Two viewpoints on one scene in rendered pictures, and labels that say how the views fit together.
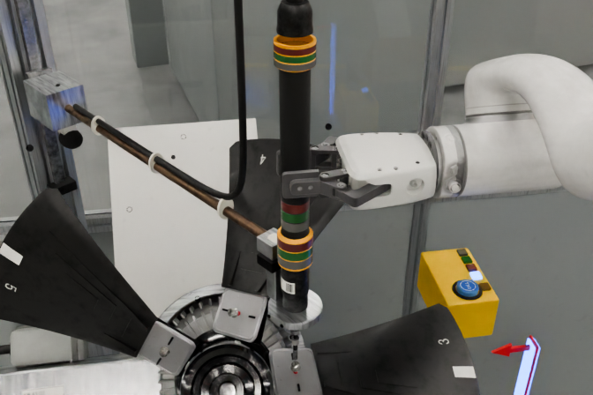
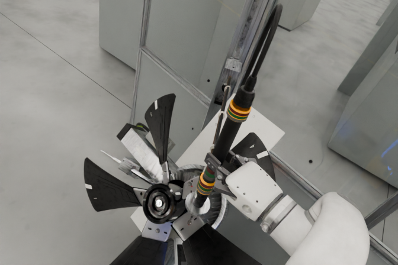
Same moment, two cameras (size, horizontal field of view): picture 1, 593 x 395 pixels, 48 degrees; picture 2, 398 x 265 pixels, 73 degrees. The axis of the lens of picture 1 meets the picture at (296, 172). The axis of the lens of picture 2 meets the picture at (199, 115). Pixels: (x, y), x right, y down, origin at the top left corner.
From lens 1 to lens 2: 0.38 m
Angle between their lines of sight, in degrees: 37
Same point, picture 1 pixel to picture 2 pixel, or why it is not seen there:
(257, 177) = (244, 151)
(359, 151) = (245, 173)
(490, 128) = (305, 224)
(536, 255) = not seen: outside the picture
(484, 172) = (282, 238)
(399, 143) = (265, 187)
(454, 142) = (282, 211)
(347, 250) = not seen: hidden behind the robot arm
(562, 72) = (344, 238)
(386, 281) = not seen: hidden behind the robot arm
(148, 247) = (210, 141)
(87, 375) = (153, 158)
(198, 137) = (258, 120)
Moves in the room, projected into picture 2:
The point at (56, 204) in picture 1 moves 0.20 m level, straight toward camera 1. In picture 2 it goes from (172, 100) to (128, 130)
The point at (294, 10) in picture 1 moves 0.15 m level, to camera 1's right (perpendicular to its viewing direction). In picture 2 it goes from (241, 92) to (302, 150)
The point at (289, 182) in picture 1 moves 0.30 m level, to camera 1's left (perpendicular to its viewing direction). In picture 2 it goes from (208, 157) to (148, 81)
